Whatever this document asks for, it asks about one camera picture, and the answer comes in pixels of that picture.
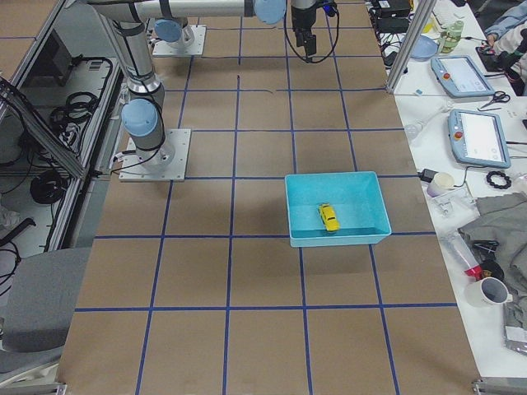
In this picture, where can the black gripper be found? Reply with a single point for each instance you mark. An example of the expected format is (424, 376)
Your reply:
(302, 17)

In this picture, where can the yellow toy beetle car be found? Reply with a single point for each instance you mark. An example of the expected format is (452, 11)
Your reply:
(328, 217)

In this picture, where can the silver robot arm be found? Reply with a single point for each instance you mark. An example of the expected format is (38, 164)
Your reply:
(268, 12)
(142, 115)

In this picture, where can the blue plate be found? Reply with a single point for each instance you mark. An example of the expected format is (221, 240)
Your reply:
(424, 49)

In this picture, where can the green bottle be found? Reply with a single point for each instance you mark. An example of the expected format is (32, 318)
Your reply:
(450, 37)

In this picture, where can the far teach pendant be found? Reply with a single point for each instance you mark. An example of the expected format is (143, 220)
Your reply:
(460, 77)

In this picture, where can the teach pendant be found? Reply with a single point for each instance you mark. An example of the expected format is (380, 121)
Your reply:
(460, 77)
(478, 139)

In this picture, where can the teal plastic bin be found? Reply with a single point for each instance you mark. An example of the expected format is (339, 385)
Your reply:
(356, 199)

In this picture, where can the near teach pendant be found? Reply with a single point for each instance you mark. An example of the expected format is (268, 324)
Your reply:
(478, 139)

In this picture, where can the scissors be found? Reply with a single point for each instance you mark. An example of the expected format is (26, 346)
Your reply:
(497, 98)

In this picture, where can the grey cloth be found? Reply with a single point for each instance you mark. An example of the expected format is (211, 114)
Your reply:
(503, 219)

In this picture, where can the white mug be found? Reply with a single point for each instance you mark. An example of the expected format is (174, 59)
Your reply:
(487, 292)

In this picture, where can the grey chair seat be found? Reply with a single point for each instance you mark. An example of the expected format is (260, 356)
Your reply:
(42, 301)

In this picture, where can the aluminium frame post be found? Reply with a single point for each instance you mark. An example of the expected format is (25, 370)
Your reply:
(416, 26)

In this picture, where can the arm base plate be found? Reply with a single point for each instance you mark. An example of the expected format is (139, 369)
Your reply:
(169, 163)
(178, 42)

